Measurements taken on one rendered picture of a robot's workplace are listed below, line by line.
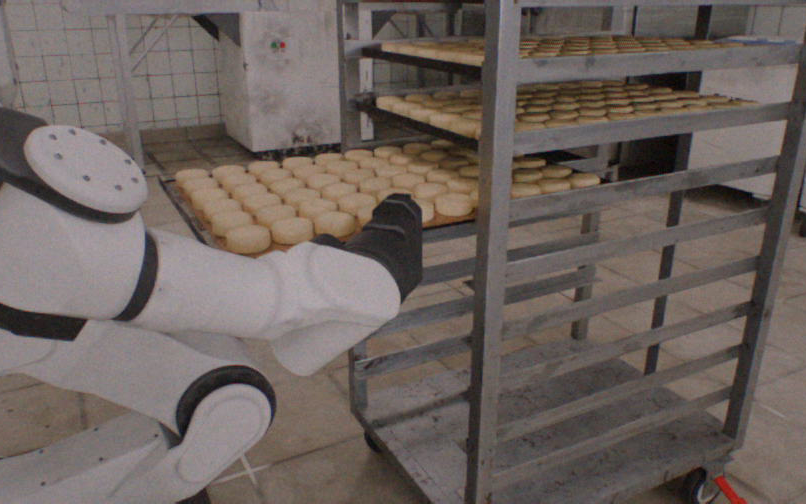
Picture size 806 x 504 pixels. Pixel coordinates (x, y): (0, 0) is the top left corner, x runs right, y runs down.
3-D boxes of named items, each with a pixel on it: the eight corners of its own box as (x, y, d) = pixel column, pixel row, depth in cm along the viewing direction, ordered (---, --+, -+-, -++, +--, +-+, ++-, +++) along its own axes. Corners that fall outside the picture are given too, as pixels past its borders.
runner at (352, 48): (350, 59, 113) (350, 41, 112) (344, 58, 116) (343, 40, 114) (629, 46, 141) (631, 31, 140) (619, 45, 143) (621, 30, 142)
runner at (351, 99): (352, 113, 116) (351, 95, 115) (345, 110, 119) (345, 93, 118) (624, 89, 144) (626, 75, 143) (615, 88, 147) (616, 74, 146)
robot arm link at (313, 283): (412, 319, 61) (302, 296, 51) (346, 365, 65) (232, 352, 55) (391, 261, 64) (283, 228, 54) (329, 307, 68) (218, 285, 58)
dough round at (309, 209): (292, 217, 90) (291, 202, 89) (324, 209, 93) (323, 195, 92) (311, 226, 86) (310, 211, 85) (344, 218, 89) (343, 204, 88)
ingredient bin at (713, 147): (659, 197, 337) (681, 37, 309) (737, 180, 367) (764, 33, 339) (759, 227, 294) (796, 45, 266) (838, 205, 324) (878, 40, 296)
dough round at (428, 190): (453, 202, 95) (453, 189, 95) (420, 206, 94) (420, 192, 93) (440, 193, 100) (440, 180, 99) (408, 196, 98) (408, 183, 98)
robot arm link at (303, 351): (424, 291, 68) (389, 344, 58) (353, 341, 73) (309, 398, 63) (352, 205, 67) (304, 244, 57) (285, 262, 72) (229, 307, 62)
